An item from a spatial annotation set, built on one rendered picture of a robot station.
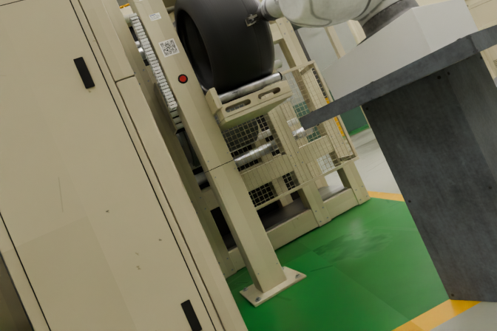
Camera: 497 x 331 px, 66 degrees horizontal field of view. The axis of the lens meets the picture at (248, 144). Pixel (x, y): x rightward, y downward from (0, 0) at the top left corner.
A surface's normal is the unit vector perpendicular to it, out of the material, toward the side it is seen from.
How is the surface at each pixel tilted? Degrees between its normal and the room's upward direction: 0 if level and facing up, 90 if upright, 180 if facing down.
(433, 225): 90
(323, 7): 136
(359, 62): 90
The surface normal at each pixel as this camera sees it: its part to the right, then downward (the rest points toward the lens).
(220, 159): 0.27, -0.14
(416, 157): -0.73, 0.31
